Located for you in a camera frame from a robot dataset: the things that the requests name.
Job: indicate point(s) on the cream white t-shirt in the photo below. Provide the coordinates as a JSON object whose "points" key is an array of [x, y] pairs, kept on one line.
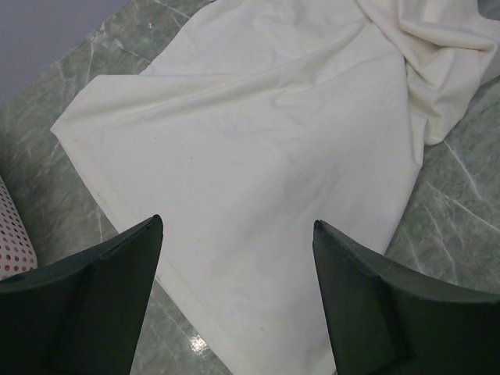
{"points": [[259, 118]]}

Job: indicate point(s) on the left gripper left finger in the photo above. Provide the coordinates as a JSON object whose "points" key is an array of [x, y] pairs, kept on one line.
{"points": [[82, 314]]}

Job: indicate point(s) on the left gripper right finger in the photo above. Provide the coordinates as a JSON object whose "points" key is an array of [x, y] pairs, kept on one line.
{"points": [[385, 318]]}

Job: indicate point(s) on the white plastic laundry basket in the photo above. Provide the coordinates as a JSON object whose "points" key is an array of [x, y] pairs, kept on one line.
{"points": [[17, 254]]}

